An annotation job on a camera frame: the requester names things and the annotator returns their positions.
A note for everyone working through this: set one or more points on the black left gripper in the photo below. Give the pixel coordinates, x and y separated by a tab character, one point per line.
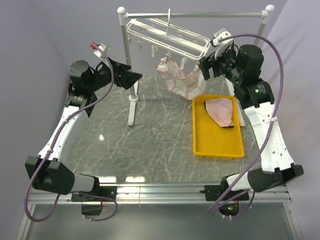
127	79

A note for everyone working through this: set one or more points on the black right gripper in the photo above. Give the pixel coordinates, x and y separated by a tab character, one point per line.
205	63

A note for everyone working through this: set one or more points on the white end hanger clip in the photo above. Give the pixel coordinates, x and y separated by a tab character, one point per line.
197	67

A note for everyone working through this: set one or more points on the white pink underwear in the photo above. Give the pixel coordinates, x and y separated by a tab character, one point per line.
188	86

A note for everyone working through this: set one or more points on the white plastic clip hanger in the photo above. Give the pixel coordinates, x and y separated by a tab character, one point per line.
157	29

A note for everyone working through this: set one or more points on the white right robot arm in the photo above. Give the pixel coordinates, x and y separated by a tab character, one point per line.
265	130

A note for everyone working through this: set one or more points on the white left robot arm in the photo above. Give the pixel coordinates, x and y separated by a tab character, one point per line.
47	171

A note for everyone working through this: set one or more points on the white metal clothes rack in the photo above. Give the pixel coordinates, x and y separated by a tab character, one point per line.
190	64

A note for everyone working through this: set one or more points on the yellow plastic tray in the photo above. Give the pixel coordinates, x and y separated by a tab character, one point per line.
212	140

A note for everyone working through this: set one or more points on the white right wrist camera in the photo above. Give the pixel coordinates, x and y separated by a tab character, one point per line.
220	43

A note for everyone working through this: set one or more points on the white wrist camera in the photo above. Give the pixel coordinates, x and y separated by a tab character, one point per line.
220	43
101	51

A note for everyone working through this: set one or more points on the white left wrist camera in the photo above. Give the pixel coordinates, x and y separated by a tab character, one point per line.
101	51

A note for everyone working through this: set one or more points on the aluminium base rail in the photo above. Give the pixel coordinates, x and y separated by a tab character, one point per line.
170	211

